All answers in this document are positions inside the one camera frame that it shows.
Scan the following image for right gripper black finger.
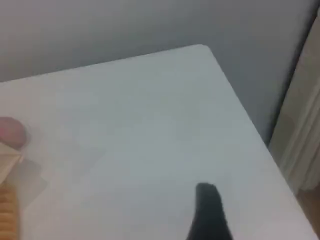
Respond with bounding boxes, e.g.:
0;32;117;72
185;182;235;240

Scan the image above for white canvas bag green handles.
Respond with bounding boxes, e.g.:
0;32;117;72
0;142;25;186

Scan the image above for beige curtain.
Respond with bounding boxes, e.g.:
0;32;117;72
268;4;320;193

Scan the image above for ridged long bread roll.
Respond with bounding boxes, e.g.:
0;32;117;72
0;184;20;240

